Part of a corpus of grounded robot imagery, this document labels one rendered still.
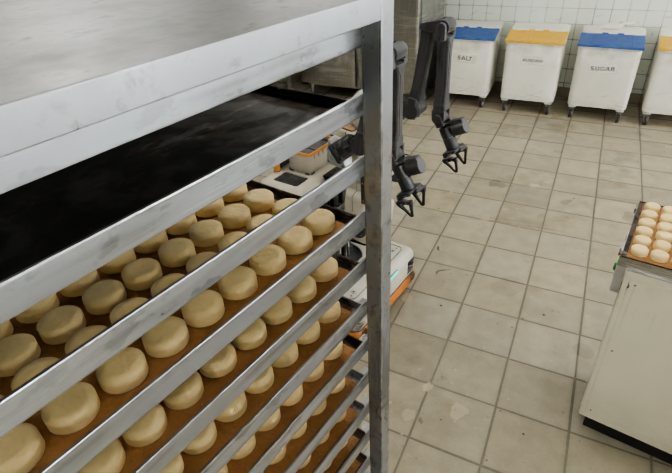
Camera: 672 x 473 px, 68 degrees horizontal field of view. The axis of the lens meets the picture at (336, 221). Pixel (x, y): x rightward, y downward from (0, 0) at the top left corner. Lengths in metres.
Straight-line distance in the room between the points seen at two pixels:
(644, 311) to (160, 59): 1.81
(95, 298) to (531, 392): 2.13
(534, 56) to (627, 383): 3.74
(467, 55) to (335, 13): 4.94
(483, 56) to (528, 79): 0.50
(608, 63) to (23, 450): 5.19
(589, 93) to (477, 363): 3.46
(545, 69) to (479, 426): 3.81
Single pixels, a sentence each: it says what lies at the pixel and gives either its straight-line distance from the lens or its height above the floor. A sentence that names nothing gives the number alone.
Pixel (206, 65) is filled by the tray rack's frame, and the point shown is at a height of 1.80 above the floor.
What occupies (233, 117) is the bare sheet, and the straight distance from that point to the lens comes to 0.70.
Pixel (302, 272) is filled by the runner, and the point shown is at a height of 1.50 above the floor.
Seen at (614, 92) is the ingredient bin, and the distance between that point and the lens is 5.43.
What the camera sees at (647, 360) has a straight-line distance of 2.13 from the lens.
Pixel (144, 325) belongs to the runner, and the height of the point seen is 1.59.
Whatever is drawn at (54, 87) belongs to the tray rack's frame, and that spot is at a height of 1.82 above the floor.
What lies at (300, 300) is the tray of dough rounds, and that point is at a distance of 0.76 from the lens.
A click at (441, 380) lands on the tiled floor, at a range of 2.50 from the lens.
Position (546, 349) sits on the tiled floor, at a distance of 2.74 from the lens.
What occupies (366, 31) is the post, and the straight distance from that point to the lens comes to 0.65.
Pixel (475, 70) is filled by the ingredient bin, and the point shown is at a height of 0.39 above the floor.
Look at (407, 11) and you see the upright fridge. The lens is 5.28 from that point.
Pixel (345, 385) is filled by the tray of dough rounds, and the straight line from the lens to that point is 1.00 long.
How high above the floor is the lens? 1.91
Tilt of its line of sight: 33 degrees down
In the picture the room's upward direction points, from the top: 3 degrees counter-clockwise
